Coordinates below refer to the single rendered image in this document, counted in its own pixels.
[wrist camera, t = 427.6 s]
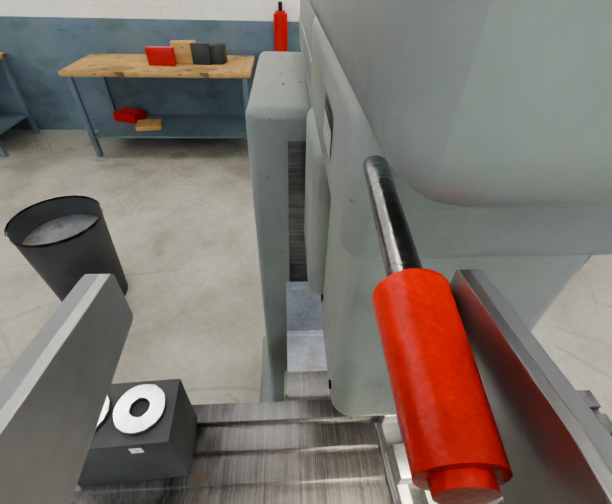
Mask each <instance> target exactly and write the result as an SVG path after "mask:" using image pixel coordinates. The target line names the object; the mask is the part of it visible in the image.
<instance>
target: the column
mask: <svg viewBox="0 0 612 504"><path fill-rule="evenodd" d="M310 109H311V106H310V100H309V94H308V89H307V83H306V77H305V71H304V65H303V59H302V53H301V52H277V51H264V52H262V53H261V54H260V55H259V59H258V63H257V67H256V71H255V76H254V80H253V84H252V88H251V92H250V97H249V101H248V105H247V109H246V116H245V117H246V127H247V138H248V149H249V160H250V170H251V181H252V192H253V202H254V213H255V224H256V234H257V245H258V256H259V266H260V277H261V288H262V298H263V309H264V320H265V331H266V341H267V352H268V363H269V373H270V384H271V395H272V402H280V401H284V373H285V371H286V370H287V310H286V282H305V281H308V277H307V263H306V249H305V235H304V208H305V164H306V120H307V114H308V112H309V110H310Z"/></svg>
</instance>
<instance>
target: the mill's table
mask: <svg viewBox="0 0 612 504"><path fill-rule="evenodd" d="M576 391H577V392H578V393H579V395H580V396H581V397H582V398H583V400H584V401H585V402H586V404H587V405H588V406H589V408H590V409H591V410H592V411H593V413H594V414H595V415H596V417H597V418H598V419H599V420H600V422H601V423H602V424H603V426H604V427H605V428H606V429H607V431H608V432H609V433H610V435H611V436H612V421H611V420H610V418H609V417H608V415H607V414H606V413H605V414H601V413H600V411H599V408H600V407H601V405H600V404H599V402H598V401H597V399H596V398H595V397H594V395H593V394H592V392H591V391H590V390H576ZM192 407H193V409H194V412H195V414H196V416H197V419H198V420H197V427H196V434H195V442H194V449H193V456H192V464H191V471H190V475H189V476H184V477H174V478H164V479H154V480H145V481H135V482H125V483H115V484H105V485H95V486H85V487H80V486H78V485H77V486H76V489H75V492H74V494H73V497H72V500H71V503H70V504H393V503H392V499H391V494H390V490H389V486H388V482H387V478H386V474H385V469H384V465H383V461H382V457H381V453H380V449H379V444H378V440H377V436H376V432H375V428H374V424H373V419H372V416H346V415H344V414H342V413H340V412H339V411H338V410H336V409H335V407H334V406H333V404H332V401H331V400H307V401H280V402H254V403H227V404H200V405H192Z"/></svg>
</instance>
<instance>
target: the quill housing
mask: <svg viewBox="0 0 612 504"><path fill-rule="evenodd" d="M588 256H589V255H554V256H494V257H435V258H419V259H420V262H421V264H422V267H423V269H429V270H433V271H436V272H438V273H440V274H442V275H443V276H444V277H446V279H447V280H448V281H449V283H451V280H452V278H453V276H454V273H455V271H456V270H473V269H481V270H483V271H484V272H485V274H486V275H487V276H488V277H489V279H490V280H491V281H492V282H493V284H494V285H495V286H496V288H497V289H498V290H499V291H500V293H501V294H502V295H503V297H504V298H505V299H506V300H507V302H508V303H509V304H510V306H511V307H512V308H513V310H514V311H515V312H516V313H517V315H518V316H519V317H520V319H521V320H522V321H523V322H524V324H525V325H526V326H527V328H528V329H529V330H530V331H532V330H533V329H534V327H535V326H536V325H537V323H538V322H539V321H540V319H541V318H542V317H543V315H544V314H545V313H546V312H547V310H548V309H549V308H550V306H551V305H552V304H553V302H554V301H555V300H556V298H557V297H558V296H559V294H560V293H561V292H562V291H563V289H564V288H565V287H566V285H567V284H568V283H569V281H570V280H571V279H572V277H573V276H574V275H575V273H576V272H577V271H578V270H579V268H580V267H581V266H582V264H583V263H584V262H585V260H586V259H587V258H588ZM385 278H386V272H385V268H384V263H383V258H375V259H362V258H356V257H354V256H351V255H350V254H349V253H347V252H346V251H345V250H344V248H343V247H342V245H341V243H340V240H339V236H338V231H337V225H336V220H335V215H334V210H333V205H332V199H331V203H330V216H329V228H328V240H327V252H326V265H325V277H324V289H323V294H321V302H322V324H323V333H324V343H325V353H326V362H327V372H328V388H329V391H330V398H331V401H332V404H333V406H334V407H335V409H336V410H338V411H339V412H340V413H342V414H344V415H346V416H375V415H396V411H397V410H396V405H395V401H394V396H393V392H392V387H391V383H390V378H389V374H388V369H387V365H386V360H385V356H384V351H383V347H382V342H381V338H380V333H379V329H378V324H377V319H376V315H375V310H374V306H373V301H372V295H373V292H374V289H375V288H376V286H377V285H378V284H379V283H380V282H381V281H382V280H383V279H385Z"/></svg>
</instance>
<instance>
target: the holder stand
mask: <svg viewBox="0 0 612 504"><path fill-rule="evenodd" d="M197 420H198V419H197V416H196V414H195V412H194V409H193V407H192V405H191V402H190V400H189V398H188V395H187V393H186V391H185V389H184V386H183V384H182V382H181V379H168V380H155V381H142V382H129V383H116V384H111V386H110V389H109V392H108V394H107V397H106V400H105V403H104V406H103V409H102V412H101V415H100V418H99V421H98V424H97V427H96V430H95V433H94V436H93V439H92V442H91V444H90V447H89V450H88V453H87V456H86V459H85V462H84V465H83V468H82V471H81V474H80V477H79V480H78V483H77V485H78V486H80V487H85V486H95V485H105V484H115V483H125V482H135V481H145V480H154V479H164V478H174V477H184V476H189V475H190V471H191V464H192V456H193V449H194V442H195V434H196V427H197Z"/></svg>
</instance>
